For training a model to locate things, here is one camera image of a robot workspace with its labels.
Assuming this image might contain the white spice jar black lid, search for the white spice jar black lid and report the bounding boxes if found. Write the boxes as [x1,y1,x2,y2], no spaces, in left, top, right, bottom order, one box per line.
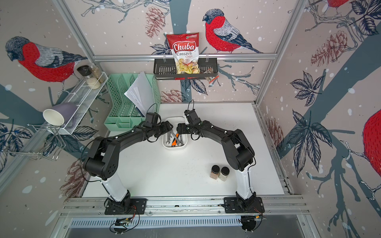
[219,167,230,181]

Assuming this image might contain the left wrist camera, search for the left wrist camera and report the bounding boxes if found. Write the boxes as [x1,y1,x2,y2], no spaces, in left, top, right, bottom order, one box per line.
[144,113,159,128]

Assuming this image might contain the clear glass spice jar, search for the clear glass spice jar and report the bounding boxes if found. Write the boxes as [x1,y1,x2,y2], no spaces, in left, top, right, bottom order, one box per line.
[89,63,105,83]

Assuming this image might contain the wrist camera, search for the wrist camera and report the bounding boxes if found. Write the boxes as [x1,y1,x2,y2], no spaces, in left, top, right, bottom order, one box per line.
[184,109,201,126]
[144,113,159,128]

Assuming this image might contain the brown spice jar black lid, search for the brown spice jar black lid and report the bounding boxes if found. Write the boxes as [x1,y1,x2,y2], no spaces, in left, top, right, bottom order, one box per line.
[210,165,220,179]

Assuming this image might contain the purple white cup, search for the purple white cup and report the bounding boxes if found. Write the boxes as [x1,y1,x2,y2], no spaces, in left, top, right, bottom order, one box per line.
[43,102,77,127]

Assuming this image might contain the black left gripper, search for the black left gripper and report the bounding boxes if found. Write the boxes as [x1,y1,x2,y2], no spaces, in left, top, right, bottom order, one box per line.
[152,120,174,137]

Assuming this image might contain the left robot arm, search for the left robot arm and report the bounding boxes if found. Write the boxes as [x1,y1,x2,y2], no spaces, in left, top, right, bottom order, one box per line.
[84,121,173,208]

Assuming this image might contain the black wire wall basket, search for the black wire wall basket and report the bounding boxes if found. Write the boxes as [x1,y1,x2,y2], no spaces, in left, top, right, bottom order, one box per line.
[153,58,218,80]

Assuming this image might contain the red Chuba chips bag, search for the red Chuba chips bag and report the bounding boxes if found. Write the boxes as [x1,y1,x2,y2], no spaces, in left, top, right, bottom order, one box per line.
[167,33,200,74]

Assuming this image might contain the electronics board with wires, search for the electronics board with wires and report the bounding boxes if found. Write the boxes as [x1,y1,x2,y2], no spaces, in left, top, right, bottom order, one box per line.
[109,217,140,235]

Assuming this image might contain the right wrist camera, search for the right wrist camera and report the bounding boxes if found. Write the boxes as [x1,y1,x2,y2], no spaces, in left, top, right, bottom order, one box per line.
[184,109,201,126]

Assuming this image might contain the white plastic storage box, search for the white plastic storage box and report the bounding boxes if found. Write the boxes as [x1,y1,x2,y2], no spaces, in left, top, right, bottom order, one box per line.
[162,117,188,150]

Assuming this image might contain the white paper sheets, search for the white paper sheets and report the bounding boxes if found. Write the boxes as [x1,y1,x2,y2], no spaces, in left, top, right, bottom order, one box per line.
[124,71,155,116]

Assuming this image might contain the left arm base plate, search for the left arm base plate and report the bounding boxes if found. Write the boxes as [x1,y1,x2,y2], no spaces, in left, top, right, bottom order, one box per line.
[104,198,147,215]

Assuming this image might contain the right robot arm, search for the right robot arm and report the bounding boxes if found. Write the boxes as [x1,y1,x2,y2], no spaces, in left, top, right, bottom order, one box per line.
[177,121,257,200]

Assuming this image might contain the chrome wire cup holder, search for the chrome wire cup holder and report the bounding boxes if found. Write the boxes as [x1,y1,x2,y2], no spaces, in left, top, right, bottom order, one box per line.
[1,124,68,161]

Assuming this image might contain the white wire wall shelf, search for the white wire wall shelf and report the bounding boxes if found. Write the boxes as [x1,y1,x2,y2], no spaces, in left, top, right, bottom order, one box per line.
[48,72,108,135]

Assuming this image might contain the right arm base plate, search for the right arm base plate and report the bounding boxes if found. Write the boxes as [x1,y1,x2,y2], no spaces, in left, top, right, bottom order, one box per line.
[221,195,265,214]

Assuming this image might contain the green plastic file organizer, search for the green plastic file organizer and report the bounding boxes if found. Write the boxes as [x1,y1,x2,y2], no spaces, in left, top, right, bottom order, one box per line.
[104,73,145,132]

